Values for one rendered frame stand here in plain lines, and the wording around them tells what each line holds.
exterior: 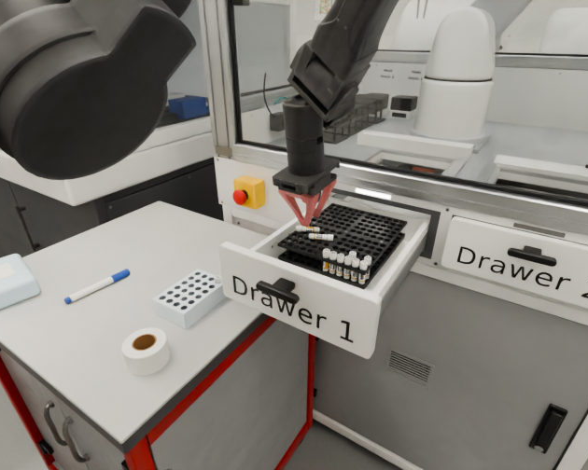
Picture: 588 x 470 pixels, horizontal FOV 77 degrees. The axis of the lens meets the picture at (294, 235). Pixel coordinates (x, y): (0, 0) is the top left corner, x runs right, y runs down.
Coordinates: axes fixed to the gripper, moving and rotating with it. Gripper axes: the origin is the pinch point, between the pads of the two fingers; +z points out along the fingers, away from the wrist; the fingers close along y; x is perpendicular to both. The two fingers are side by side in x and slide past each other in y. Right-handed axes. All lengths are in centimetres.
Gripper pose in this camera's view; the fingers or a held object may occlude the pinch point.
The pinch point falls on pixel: (310, 216)
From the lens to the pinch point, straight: 63.8
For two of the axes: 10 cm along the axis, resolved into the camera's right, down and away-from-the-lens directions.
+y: 5.8, -5.1, 6.4
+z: 0.8, 8.1, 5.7
